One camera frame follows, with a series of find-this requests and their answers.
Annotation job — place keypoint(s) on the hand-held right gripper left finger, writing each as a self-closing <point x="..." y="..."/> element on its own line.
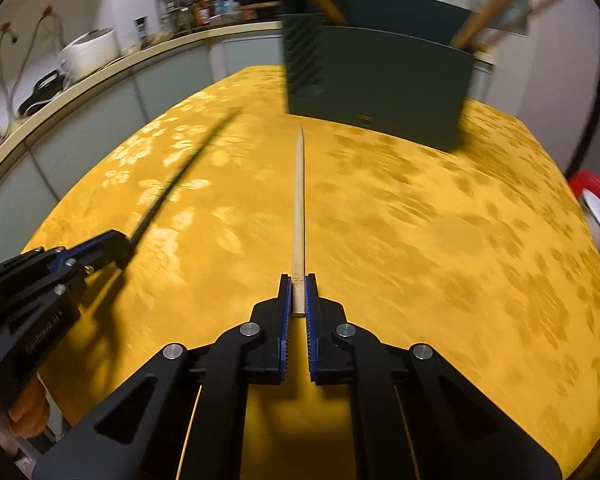
<point x="284" y="330"/>

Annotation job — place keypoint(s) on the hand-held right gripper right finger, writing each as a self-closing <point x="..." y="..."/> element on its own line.
<point x="312" y="330"/>

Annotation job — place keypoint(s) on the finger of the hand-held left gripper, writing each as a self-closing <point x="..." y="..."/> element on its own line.
<point x="107" y="256"/>
<point x="85" y="247"/>

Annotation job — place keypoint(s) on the thin black chopstick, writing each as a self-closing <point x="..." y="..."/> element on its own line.
<point x="185" y="170"/>

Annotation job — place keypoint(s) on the dark green utensil holder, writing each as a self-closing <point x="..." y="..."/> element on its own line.
<point x="380" y="80"/>

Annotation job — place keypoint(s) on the person's left hand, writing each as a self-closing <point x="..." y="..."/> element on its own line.
<point x="27" y="412"/>

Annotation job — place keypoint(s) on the yellow floral tablecloth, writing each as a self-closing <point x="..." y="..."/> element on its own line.
<point x="405" y="260"/>

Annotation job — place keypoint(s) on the pale green lower cabinets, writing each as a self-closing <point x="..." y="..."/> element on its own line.
<point x="80" y="125"/>

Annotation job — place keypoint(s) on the black countertop appliance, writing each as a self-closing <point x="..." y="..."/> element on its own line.
<point x="40" y="95"/>

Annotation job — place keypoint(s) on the beige kitchen countertop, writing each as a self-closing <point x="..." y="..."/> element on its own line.
<point x="105" y="67"/>

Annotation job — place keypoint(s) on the white rice cooker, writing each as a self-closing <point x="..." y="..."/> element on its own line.
<point x="90" y="52"/>

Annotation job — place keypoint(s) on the black printed packet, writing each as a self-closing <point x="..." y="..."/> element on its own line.
<point x="140" y="32"/>

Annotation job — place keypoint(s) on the red plastic chair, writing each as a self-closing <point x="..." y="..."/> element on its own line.
<point x="587" y="182"/>

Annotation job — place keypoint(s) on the light brown chopstick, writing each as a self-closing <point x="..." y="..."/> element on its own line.
<point x="490" y="5"/>

